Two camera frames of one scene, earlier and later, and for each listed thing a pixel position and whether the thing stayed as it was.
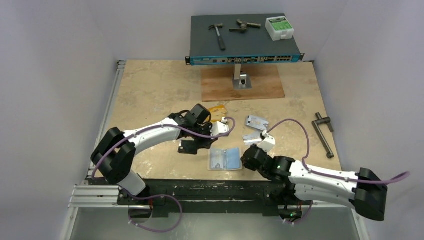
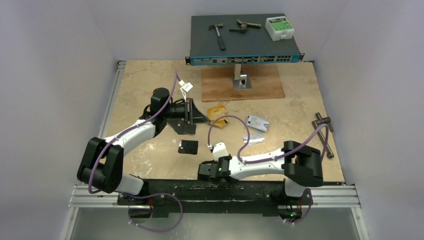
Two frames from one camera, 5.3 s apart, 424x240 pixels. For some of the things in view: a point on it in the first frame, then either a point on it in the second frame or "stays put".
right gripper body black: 248,158 to 203,170
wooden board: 217,84 stays put
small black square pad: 188,147 stays put
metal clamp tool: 244,26 stays put
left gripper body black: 204,130 to 188,110
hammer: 217,26 stays put
